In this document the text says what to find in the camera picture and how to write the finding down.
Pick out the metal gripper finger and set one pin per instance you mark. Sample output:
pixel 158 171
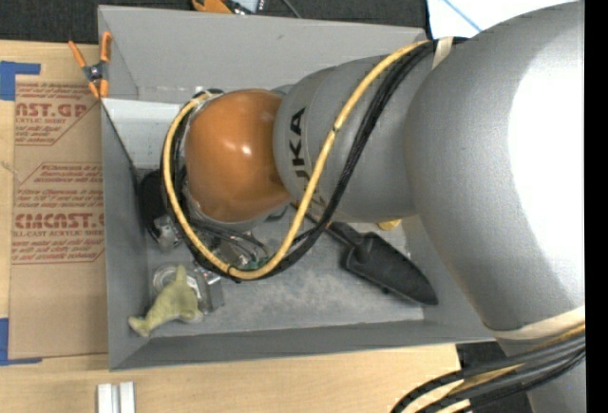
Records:
pixel 214 292

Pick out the green toy animal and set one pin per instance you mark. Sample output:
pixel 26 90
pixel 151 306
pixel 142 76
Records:
pixel 172 304

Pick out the clear glass thing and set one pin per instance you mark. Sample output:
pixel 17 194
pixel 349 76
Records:
pixel 164 279

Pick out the grey metal bin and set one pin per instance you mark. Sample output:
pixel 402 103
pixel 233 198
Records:
pixel 304 302

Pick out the brown cardboard board red print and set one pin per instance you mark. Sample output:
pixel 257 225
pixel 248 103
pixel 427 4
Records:
pixel 57 297

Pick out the small yellow thing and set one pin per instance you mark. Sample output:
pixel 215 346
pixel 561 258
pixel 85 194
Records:
pixel 390 224

